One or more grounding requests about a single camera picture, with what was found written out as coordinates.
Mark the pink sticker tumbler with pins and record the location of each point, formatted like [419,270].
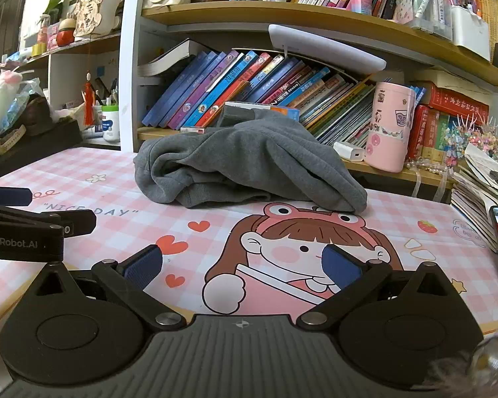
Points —
[388,132]

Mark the red thick book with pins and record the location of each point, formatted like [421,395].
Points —
[456,103]

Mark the white pink decorative plaque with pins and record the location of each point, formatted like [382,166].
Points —
[95,8]

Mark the bunch of pens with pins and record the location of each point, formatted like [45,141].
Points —
[108,95]

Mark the white pen holder box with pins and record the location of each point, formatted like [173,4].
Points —
[471,33]

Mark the row of colourful books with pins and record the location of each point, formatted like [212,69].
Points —
[240,83]

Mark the white side shelf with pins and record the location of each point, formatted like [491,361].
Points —
[62,74]

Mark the stack of papers and magazines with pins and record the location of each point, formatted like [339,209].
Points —
[477,190]

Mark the clear cup of pens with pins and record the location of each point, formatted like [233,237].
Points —
[423,4]

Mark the thick white paperback book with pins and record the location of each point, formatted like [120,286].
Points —
[174,60]

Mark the colourful sequin ornament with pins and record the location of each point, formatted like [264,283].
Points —
[473,141]

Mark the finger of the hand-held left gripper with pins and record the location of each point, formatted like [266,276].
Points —
[8,196]
[74,219]

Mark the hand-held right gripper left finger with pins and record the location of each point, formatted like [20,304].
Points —
[143,267]

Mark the yellow woven box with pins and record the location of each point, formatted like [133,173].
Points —
[494,20]

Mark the red tassel ornament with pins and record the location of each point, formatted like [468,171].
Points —
[89,103]

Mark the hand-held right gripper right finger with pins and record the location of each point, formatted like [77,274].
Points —
[340,271]

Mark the white tub with green lid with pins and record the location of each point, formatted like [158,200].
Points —
[111,126]

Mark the red round doll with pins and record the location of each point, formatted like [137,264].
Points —
[65,35]

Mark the clear plastic bag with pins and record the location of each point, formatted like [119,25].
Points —
[31,91]

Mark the grey furry bead charm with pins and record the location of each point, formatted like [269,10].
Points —
[473,369]

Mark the grey sweatshirt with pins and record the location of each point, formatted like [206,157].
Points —
[253,153]

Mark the small red white box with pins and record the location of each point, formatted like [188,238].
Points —
[193,129]

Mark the orange white carton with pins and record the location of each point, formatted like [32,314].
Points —
[274,110]

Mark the white wooden bookshelf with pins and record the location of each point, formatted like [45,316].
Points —
[130,70]

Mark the pink checked cartoon table mat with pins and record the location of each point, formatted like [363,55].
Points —
[108,178]

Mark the white USB charger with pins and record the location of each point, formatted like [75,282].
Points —
[348,151]

